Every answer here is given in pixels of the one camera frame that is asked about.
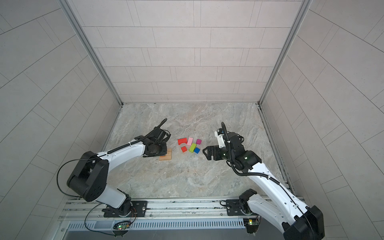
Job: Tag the aluminium corner post right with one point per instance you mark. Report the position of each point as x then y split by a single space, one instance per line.
287 44

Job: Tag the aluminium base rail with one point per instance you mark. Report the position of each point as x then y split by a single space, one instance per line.
159 214

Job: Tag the left circuit board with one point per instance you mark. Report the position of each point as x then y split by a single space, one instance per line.
122 226

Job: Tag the green wood block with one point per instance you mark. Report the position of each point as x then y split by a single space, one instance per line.
192 147

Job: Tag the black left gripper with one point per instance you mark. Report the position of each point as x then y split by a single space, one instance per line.
164 152

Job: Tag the aluminium corner post left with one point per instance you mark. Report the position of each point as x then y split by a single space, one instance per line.
88 47

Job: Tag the pink wood block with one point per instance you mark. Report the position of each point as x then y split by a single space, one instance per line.
190 141

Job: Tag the aluminium corner post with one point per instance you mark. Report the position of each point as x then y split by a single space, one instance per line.
88 47
287 44

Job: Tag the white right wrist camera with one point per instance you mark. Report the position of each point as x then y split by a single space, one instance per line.
219 134

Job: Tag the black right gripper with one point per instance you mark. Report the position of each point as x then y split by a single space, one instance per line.
216 148

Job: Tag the right circuit board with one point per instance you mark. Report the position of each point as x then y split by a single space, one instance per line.
251 222

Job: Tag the red wood cube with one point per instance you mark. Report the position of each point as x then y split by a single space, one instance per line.
184 149

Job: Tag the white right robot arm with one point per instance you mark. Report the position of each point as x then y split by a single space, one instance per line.
294 218

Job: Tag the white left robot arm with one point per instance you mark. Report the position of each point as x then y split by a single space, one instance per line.
89 177

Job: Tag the red arch wood block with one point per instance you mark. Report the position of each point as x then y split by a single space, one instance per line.
182 141

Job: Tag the circuit board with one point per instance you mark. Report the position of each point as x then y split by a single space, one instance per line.
251 222
122 226

